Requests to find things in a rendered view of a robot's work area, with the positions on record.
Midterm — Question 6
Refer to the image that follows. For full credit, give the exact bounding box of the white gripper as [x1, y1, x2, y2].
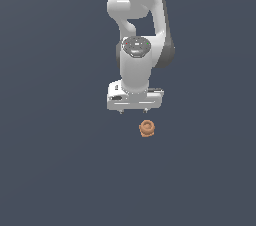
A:
[106, 80, 165, 115]

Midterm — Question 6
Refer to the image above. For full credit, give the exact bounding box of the small orange-brown round object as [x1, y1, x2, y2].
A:
[138, 119, 156, 138]

